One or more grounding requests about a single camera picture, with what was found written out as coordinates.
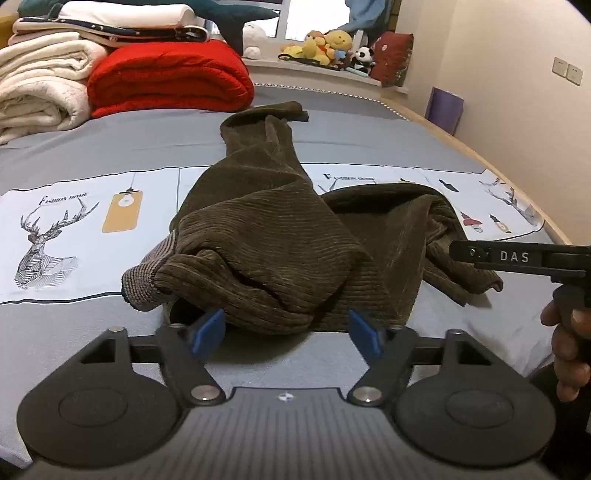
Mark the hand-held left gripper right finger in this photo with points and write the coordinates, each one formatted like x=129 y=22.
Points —
x=364 y=336

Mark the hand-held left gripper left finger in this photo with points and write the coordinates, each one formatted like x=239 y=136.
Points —
x=210 y=331

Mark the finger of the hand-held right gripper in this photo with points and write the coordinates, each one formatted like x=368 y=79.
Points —
x=503 y=256

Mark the person's right hand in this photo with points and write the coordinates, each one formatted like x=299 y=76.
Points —
x=575 y=355

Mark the purple box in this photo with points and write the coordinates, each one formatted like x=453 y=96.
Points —
x=444 y=110

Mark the red cushion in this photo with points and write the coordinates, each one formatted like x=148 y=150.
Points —
x=392 y=60

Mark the panda plush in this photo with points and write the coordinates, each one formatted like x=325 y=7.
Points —
x=364 y=56

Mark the white windowsill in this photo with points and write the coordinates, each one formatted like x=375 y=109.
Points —
x=323 y=78

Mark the red folded blanket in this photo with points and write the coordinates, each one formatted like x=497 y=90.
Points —
x=175 y=78

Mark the yellow bear plush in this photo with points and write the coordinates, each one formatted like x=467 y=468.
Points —
x=339 y=41
x=304 y=48

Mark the blue hanging cloth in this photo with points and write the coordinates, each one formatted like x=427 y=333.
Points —
x=369 y=16

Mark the white plush toy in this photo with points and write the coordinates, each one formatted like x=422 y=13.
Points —
x=254 y=40

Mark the white fluffy folded blanket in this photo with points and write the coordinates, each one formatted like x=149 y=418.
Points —
x=37 y=83

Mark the window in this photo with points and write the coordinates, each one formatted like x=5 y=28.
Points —
x=314 y=16

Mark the patterned navy-trim folded blanket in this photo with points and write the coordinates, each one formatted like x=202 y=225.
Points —
x=92 y=33

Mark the white folded cloth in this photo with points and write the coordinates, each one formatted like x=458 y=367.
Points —
x=124 y=13

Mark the wooden bed frame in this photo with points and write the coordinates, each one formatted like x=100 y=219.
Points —
x=485 y=157

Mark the wall switch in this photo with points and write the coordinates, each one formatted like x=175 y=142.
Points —
x=560 y=67
x=575 y=74

